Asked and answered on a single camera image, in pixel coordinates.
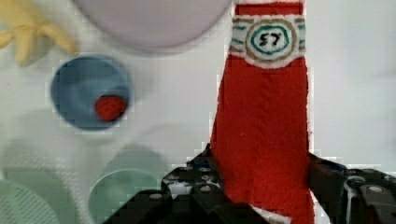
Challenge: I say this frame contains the yellow plush banana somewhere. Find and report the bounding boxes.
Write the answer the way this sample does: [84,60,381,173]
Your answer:
[0,0,79,65]

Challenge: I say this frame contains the green cup with handle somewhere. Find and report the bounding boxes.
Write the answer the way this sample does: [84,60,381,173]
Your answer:
[88,149,166,224]

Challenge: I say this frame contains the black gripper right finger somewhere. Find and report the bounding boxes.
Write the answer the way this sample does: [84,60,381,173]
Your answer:
[308,154,396,224]

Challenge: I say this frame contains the red plush ketchup bottle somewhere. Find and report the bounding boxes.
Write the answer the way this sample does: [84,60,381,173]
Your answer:
[210,0,314,224]

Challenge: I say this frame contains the green oval strainer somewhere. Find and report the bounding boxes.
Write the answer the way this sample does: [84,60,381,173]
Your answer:
[0,180,60,224]

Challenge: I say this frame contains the small red toy ball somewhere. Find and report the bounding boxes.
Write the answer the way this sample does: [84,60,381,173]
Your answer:
[94,95,127,121]

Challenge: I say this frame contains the lilac round plate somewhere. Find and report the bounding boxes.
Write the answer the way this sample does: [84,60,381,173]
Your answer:
[72,0,232,50]

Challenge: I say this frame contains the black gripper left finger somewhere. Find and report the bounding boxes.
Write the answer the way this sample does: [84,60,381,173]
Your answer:
[102,145,270,224]

